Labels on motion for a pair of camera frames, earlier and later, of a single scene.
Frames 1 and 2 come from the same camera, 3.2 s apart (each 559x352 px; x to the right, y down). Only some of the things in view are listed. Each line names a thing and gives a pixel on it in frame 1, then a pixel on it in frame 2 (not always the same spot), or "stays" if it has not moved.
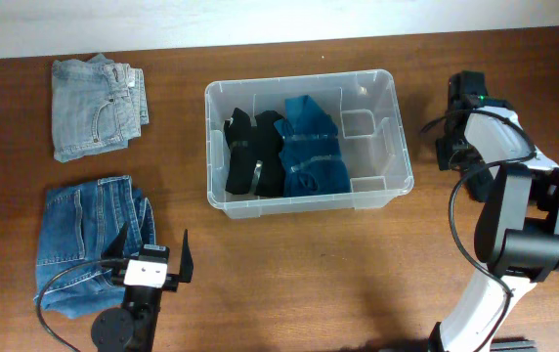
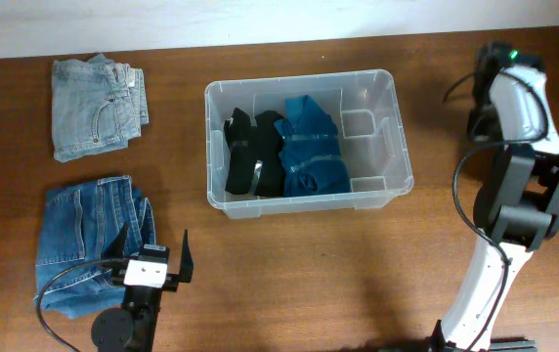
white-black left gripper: (186, 267) stays
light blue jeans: (98, 106) stays
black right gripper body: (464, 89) to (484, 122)
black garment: (251, 144) stays
